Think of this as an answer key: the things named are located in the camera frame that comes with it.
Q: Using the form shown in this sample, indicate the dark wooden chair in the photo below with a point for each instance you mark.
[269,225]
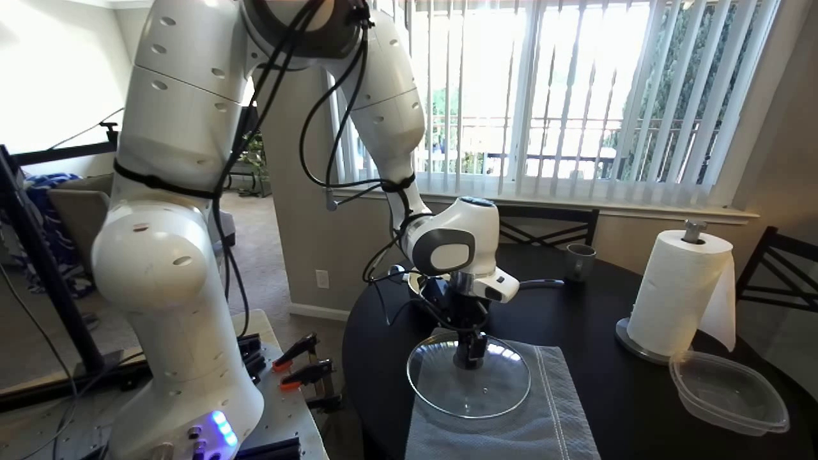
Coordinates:
[780,256]

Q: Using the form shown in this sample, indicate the dark wooden chair cross back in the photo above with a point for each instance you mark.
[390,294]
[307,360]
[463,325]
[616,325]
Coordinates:
[546,225]

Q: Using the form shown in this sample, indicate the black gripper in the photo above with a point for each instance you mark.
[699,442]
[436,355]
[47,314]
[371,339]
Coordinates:
[455,307]

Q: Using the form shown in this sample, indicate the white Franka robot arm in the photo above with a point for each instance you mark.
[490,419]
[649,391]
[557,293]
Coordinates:
[170,256]

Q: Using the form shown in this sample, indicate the small dark cup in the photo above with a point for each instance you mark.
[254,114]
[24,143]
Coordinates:
[578,265]

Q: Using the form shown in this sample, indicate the white wall outlet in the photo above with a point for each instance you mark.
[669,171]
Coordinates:
[322,280]

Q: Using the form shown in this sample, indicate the white robot mounting platform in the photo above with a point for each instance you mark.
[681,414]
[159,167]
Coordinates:
[289,417]

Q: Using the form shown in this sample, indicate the black tripod stand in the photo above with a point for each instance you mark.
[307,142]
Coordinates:
[41,256]

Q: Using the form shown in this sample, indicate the clear plastic food container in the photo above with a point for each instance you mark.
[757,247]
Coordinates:
[730,397]

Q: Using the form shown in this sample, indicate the glass pot lid with knob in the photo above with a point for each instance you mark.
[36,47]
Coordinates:
[469,391]

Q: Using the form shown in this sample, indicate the light blue dish towel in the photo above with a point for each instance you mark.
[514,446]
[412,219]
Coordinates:
[564,424]

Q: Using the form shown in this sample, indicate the black clamp with red tips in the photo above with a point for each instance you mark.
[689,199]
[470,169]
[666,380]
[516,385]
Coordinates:
[297,348]
[307,373]

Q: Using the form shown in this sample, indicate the metal paper towel holder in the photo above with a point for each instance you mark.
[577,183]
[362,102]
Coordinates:
[694,231]

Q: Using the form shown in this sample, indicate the white paper towel roll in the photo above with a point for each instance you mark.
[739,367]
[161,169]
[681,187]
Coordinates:
[678,294]

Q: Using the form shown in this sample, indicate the white vertical window blinds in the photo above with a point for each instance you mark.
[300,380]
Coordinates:
[596,93]

